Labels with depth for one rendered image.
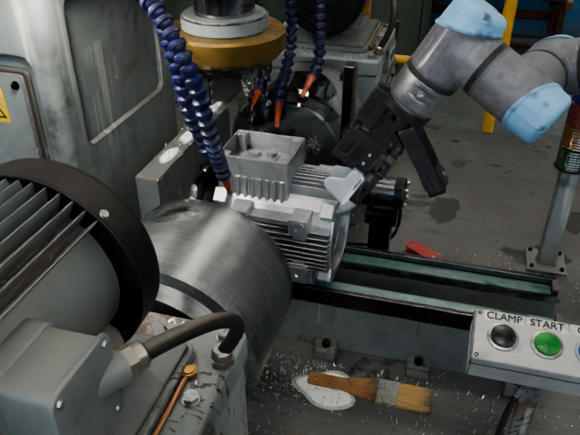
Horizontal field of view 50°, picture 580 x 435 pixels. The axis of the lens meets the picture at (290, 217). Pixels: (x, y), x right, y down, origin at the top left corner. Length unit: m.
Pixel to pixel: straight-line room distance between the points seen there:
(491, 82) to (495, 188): 0.90
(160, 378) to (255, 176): 0.49
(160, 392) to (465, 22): 0.54
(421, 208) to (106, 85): 0.83
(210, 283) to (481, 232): 0.89
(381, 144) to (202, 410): 0.46
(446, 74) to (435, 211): 0.76
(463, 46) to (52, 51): 0.53
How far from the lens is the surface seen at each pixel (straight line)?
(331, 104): 1.21
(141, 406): 0.56
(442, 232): 1.46
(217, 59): 0.89
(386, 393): 1.06
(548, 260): 1.41
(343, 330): 1.10
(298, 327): 1.12
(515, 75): 0.80
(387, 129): 0.88
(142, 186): 0.96
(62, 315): 0.47
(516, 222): 1.55
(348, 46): 1.44
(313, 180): 1.00
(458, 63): 0.81
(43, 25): 0.90
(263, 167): 0.98
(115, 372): 0.44
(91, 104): 1.01
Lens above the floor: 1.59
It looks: 32 degrees down
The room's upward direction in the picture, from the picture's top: straight up
